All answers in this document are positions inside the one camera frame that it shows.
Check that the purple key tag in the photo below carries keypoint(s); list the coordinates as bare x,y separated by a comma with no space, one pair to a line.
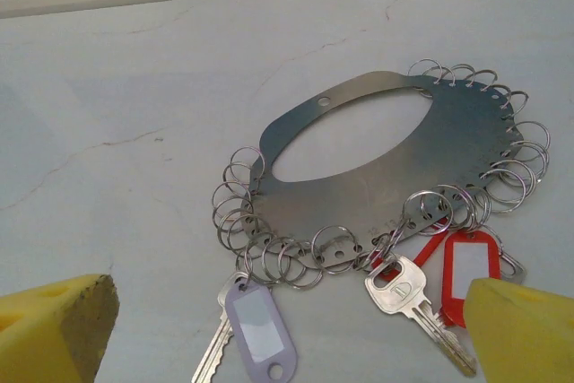
260,320

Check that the silver key with D logo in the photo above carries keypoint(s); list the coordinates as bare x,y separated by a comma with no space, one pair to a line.
397,286

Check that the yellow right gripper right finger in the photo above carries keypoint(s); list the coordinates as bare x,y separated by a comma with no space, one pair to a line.
524,338

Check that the small silver key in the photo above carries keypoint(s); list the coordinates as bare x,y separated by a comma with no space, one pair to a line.
515,268

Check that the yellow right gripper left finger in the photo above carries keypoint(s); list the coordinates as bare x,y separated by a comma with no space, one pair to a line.
45,338

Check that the metal key plate with rings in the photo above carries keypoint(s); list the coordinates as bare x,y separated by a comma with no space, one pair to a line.
359,203

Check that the silver key on purple tag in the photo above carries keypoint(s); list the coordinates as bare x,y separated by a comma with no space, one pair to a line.
215,351

